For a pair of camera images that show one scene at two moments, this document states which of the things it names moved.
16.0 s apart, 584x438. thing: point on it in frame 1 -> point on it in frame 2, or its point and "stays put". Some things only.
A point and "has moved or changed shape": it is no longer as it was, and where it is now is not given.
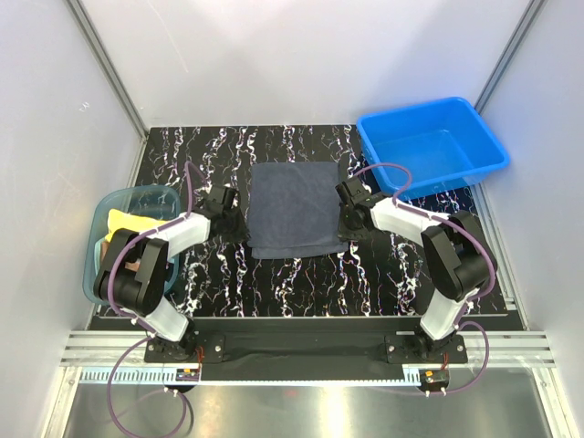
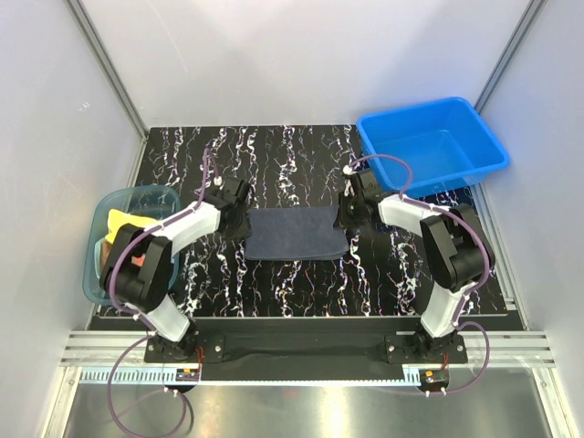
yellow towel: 119,219 stays put
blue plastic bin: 443,143 stays put
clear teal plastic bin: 156,202 stays put
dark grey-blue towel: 294,210 has moved or changed shape
